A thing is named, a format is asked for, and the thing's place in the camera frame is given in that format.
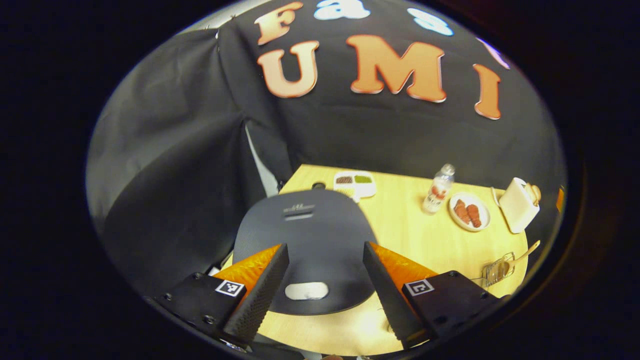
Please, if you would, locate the wooden spoon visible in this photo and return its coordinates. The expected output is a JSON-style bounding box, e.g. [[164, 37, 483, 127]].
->
[[500, 240, 542, 276]]

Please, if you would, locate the white toaster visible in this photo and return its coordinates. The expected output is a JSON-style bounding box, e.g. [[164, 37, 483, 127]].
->
[[498, 177, 541, 234]]

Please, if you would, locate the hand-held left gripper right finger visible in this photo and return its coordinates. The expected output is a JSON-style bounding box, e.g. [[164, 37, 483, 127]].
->
[[362, 241, 502, 350]]

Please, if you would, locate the black and silver rice cooker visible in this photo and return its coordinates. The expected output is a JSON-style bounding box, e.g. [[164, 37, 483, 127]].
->
[[232, 189, 378, 317]]

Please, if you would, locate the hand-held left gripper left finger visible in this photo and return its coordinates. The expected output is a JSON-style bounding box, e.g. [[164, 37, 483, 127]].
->
[[154, 243, 291, 348]]

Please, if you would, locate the white divided bean dish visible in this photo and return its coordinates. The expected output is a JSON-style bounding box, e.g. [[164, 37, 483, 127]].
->
[[333, 171, 377, 203]]

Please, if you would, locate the clear drink bottle red label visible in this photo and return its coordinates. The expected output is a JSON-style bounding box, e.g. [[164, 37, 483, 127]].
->
[[421, 163, 456, 215]]

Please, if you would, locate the white oval plate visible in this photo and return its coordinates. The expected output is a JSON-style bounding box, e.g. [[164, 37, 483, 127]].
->
[[448, 192, 491, 233]]

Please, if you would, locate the metal wire chopstick holder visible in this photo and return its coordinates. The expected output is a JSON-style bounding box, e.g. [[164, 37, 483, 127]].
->
[[482, 251, 517, 288]]

